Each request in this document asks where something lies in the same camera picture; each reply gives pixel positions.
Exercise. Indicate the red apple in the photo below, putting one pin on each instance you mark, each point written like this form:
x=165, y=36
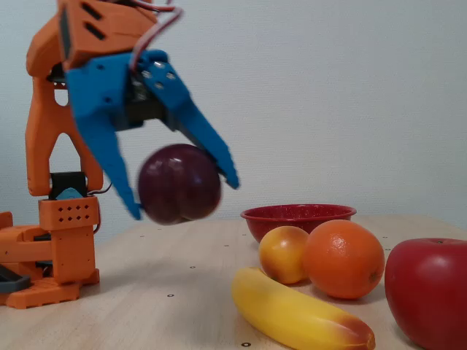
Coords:
x=427, y=291

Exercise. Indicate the yellow orange peach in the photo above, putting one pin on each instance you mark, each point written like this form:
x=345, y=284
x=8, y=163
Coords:
x=281, y=255

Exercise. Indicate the orange robot base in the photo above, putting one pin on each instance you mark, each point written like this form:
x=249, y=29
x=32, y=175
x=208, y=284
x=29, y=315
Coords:
x=36, y=295

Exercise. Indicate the blue gripper black motor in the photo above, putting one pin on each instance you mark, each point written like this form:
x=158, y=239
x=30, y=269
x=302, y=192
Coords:
x=98, y=95

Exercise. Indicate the orange fruit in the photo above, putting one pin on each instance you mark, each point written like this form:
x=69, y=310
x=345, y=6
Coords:
x=343, y=259

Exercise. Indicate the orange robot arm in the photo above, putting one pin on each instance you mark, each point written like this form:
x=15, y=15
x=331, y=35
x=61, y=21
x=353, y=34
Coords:
x=40, y=127

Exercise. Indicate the dark purple plum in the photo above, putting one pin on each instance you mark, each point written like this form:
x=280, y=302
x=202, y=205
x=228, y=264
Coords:
x=178, y=186

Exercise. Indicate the yellow plastic banana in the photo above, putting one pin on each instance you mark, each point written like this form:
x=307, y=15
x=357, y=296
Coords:
x=284, y=313

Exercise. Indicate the red speckled bowl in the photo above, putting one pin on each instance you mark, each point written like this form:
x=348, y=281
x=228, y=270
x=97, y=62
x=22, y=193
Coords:
x=292, y=217

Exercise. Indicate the dark grey table clamp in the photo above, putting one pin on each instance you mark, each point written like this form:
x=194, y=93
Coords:
x=14, y=284

